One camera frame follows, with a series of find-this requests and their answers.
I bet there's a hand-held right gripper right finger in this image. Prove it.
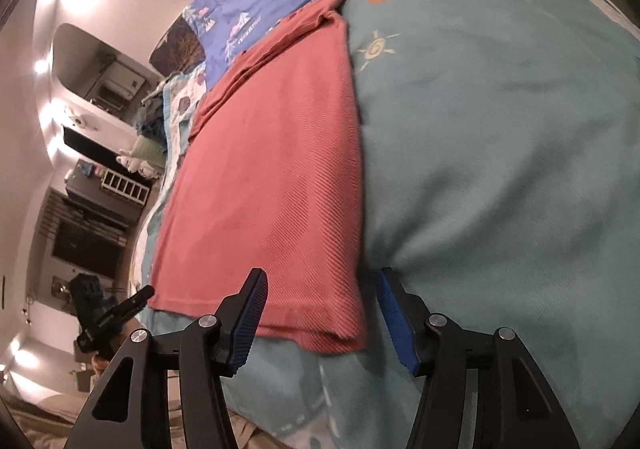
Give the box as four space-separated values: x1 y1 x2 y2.
376 267 581 449

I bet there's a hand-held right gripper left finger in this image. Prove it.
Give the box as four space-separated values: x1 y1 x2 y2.
62 268 269 449

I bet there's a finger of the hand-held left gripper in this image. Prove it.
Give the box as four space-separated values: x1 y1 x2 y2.
97 285 156 332

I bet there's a salmon pink t-shirt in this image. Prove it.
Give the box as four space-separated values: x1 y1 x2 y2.
148 0 368 355

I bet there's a pile of clothes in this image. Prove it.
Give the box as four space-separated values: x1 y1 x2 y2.
132 74 173 144

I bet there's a dark storage shelf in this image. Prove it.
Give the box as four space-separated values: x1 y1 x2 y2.
50 216 133 280

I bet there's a white rack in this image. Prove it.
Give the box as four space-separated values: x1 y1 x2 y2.
100 169 153 207

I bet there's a white plush toy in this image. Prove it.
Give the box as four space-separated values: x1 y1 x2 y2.
116 151 161 178

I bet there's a pale green cushion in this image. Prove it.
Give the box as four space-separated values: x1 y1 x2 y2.
131 136 166 164

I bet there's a teal printed quilt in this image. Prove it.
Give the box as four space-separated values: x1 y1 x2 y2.
130 0 640 449

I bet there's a white cabinet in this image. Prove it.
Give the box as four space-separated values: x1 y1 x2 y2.
82 49 161 114

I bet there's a dark printed mattress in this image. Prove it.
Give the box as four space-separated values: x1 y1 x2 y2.
150 16 208 77

